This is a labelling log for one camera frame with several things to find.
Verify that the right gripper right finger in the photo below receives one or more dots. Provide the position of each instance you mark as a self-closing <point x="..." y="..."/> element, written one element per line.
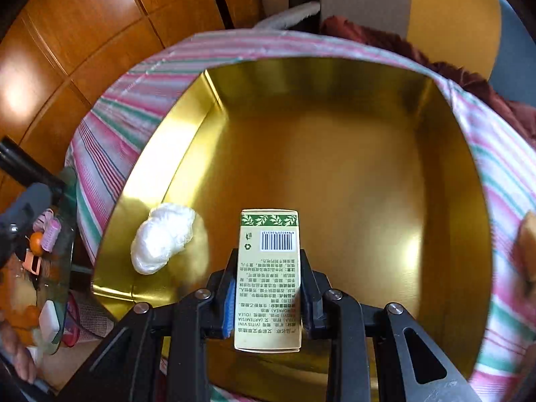
<point x="313" y="285"/>

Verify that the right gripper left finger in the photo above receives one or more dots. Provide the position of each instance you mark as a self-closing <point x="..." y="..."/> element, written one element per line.
<point x="220" y="320"/>

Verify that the small green-topped beige carton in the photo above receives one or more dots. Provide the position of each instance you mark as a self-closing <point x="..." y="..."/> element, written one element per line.
<point x="267" y="316"/>

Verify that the white plastic-wrapped ball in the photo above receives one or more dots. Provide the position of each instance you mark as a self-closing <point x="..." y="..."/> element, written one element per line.
<point x="167" y="230"/>

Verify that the pink hair roller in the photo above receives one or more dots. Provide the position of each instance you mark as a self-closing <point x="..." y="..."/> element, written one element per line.
<point x="50" y="234"/>

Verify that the orange fruit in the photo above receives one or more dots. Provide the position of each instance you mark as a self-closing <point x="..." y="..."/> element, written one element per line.
<point x="35" y="243"/>

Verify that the glass side table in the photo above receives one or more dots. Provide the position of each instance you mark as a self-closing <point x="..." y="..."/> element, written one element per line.
<point x="28" y="281"/>

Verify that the gold tin box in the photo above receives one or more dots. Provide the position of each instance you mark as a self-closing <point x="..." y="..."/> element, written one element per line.
<point x="390" y="208"/>

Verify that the white eraser block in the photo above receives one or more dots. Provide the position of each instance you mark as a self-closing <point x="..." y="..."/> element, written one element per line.
<point x="49" y="324"/>

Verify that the wooden wardrobe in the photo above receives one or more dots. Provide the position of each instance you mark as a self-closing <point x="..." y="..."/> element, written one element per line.
<point x="59" y="56"/>

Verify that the yellow sponge cake near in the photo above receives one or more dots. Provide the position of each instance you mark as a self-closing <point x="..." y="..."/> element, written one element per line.
<point x="527" y="244"/>

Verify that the maroon blanket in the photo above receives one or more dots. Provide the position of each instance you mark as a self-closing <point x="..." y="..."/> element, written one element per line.
<point x="518" y="115"/>

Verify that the grey yellow blue chair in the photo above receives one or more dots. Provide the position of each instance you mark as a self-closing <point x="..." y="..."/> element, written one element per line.
<point x="483" y="36"/>

